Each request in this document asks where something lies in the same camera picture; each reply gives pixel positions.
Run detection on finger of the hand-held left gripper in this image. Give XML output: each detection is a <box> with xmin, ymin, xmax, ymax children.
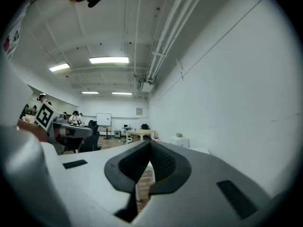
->
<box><xmin>56</xmin><ymin>122</ymin><xmax>93</xmax><ymax>139</ymax></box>

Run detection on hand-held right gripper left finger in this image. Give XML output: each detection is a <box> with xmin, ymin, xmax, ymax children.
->
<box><xmin>40</xmin><ymin>140</ymin><xmax>151</xmax><ymax>227</ymax></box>

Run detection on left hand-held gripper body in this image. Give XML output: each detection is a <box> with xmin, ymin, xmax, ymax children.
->
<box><xmin>35</xmin><ymin>102</ymin><xmax>71</xmax><ymax>151</ymax></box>

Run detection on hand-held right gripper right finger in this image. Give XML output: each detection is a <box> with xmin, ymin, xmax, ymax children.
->
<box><xmin>132</xmin><ymin>140</ymin><xmax>271</xmax><ymax>227</ymax></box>

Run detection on person's left forearm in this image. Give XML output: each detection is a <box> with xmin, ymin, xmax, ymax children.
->
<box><xmin>17</xmin><ymin>119</ymin><xmax>49</xmax><ymax>143</ymax></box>

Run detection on whiteboard on stand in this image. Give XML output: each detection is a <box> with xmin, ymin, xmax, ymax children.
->
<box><xmin>96</xmin><ymin>113</ymin><xmax>112</xmax><ymax>127</ymax></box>

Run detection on person's white printed shirt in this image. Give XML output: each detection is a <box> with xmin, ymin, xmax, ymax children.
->
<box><xmin>0</xmin><ymin>0</ymin><xmax>48</xmax><ymax>127</ymax></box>

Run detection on white cabinet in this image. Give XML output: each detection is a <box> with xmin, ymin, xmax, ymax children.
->
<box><xmin>169</xmin><ymin>136</ymin><xmax>191</xmax><ymax>149</ymax></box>

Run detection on light wooden table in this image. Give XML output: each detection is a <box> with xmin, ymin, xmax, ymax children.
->
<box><xmin>125</xmin><ymin>129</ymin><xmax>157</xmax><ymax>142</ymax></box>

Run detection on white ceiling junction box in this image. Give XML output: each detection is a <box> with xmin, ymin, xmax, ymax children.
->
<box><xmin>141</xmin><ymin>81</ymin><xmax>155</xmax><ymax>93</ymax></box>

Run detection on thin white ceiling conduit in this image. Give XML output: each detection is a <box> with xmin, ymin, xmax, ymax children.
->
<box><xmin>133</xmin><ymin>0</ymin><xmax>144</xmax><ymax>78</ymax></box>

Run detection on white ceiling pipes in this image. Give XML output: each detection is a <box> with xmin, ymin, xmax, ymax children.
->
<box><xmin>145</xmin><ymin>0</ymin><xmax>209</xmax><ymax>83</ymax></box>

